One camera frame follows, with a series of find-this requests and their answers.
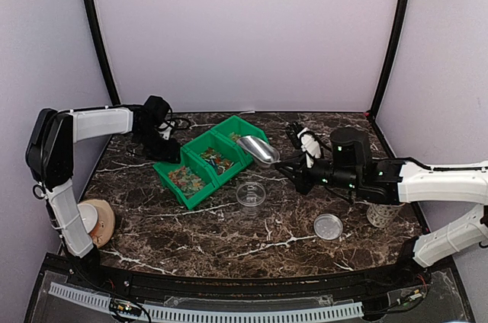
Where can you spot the black front rail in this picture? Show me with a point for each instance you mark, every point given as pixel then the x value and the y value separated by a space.
pixel 368 284

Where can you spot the blue mixed candies pile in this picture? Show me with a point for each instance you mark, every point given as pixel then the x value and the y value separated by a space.
pixel 216 160

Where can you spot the white bowl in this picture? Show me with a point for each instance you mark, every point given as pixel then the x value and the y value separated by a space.
pixel 89 216

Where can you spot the metal scoop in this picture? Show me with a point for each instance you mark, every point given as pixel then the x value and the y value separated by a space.
pixel 263 153

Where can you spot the wooden slice coaster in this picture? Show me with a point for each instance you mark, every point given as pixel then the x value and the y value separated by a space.
pixel 104 230

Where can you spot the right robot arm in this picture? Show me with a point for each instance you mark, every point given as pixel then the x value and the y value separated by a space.
pixel 407 180

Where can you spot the clear plastic container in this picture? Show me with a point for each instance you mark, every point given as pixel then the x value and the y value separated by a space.
pixel 250 194

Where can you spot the green three-compartment bin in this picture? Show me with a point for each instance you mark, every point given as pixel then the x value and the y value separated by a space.
pixel 216 138

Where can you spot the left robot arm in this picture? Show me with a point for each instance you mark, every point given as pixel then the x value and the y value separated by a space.
pixel 50 155

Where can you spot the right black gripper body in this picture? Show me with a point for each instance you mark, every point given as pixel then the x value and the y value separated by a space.
pixel 345 178

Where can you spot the right black frame post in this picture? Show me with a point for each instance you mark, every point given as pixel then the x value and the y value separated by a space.
pixel 390 55

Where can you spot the green yellow candies pile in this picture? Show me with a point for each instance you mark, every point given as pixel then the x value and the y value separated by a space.
pixel 234 136

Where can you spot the patterned mug yellow inside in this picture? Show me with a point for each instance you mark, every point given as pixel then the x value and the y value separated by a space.
pixel 380 216

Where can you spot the clear plastic lid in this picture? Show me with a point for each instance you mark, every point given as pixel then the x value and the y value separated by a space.
pixel 328 227

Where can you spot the left black frame post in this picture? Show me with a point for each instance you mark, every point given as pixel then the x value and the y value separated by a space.
pixel 100 51

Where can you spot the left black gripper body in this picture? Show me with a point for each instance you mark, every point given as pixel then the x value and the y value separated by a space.
pixel 155 148

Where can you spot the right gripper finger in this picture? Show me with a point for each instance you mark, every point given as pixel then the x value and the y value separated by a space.
pixel 296 176
pixel 293 163

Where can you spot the black frame post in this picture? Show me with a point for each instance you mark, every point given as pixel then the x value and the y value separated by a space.
pixel 390 55
pixel 100 51

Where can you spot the white slotted cable duct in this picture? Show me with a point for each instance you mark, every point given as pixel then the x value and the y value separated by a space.
pixel 131 312

